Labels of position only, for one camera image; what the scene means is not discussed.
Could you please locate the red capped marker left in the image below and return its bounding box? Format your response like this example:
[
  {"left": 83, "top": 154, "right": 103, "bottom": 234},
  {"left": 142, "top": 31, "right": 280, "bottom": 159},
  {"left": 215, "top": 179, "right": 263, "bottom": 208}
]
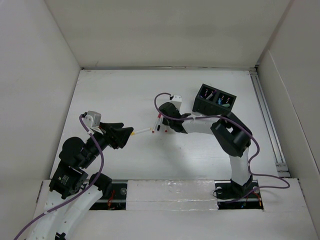
[{"left": 151, "top": 113, "right": 161, "bottom": 133}]

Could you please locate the black desk organizer box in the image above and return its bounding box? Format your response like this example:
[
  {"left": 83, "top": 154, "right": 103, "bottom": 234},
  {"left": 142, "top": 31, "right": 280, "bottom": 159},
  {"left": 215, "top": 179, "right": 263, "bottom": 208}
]
[{"left": 192, "top": 84, "right": 237, "bottom": 116}]

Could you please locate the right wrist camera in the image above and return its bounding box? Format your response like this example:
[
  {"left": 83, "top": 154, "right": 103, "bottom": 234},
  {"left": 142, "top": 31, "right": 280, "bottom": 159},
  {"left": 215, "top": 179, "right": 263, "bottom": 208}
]
[{"left": 169, "top": 94, "right": 182, "bottom": 110}]

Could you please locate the aluminium rail right side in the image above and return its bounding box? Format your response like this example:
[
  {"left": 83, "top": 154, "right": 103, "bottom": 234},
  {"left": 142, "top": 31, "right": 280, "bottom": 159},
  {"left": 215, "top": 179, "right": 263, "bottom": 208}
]
[{"left": 249, "top": 68, "right": 291, "bottom": 178}]

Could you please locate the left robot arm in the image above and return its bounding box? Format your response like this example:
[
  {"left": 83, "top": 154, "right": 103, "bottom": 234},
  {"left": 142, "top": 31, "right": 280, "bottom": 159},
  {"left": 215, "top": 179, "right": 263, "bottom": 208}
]
[{"left": 17, "top": 122, "right": 134, "bottom": 240}]

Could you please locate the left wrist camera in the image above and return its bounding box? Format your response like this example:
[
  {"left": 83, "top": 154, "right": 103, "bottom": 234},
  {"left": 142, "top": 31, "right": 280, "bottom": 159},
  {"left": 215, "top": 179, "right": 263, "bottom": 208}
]
[{"left": 83, "top": 111, "right": 102, "bottom": 129}]

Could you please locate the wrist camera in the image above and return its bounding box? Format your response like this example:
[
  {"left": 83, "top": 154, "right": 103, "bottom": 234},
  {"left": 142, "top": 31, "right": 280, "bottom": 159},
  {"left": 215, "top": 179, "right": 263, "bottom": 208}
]
[
  {"left": 83, "top": 111, "right": 102, "bottom": 129},
  {"left": 169, "top": 94, "right": 182, "bottom": 110}
]

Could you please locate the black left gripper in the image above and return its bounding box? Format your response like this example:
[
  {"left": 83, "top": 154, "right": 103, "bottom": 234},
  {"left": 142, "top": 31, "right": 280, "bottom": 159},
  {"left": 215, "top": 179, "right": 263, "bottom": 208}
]
[{"left": 81, "top": 120, "right": 134, "bottom": 167}]

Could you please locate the yellow capped white marker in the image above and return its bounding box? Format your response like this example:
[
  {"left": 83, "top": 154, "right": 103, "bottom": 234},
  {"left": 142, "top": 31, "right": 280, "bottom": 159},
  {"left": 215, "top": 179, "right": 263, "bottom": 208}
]
[{"left": 130, "top": 127, "right": 152, "bottom": 136}]

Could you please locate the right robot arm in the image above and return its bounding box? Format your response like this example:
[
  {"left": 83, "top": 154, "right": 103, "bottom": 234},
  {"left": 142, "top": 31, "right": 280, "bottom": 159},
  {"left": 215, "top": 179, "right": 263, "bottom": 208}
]
[{"left": 159, "top": 102, "right": 253, "bottom": 197}]

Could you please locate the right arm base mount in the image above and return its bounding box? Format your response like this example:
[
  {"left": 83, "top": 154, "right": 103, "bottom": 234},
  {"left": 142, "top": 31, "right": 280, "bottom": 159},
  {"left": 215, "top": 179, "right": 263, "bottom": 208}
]
[{"left": 212, "top": 180, "right": 264, "bottom": 210}]

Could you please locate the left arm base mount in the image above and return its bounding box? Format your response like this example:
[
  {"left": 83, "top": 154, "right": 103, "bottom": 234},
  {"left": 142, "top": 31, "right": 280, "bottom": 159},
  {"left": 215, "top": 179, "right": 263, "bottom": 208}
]
[{"left": 90, "top": 173, "right": 128, "bottom": 211}]

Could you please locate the black capped white marker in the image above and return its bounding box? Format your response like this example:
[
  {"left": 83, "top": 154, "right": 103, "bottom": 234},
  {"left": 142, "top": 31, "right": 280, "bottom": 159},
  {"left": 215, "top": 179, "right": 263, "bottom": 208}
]
[{"left": 156, "top": 116, "right": 163, "bottom": 131}]

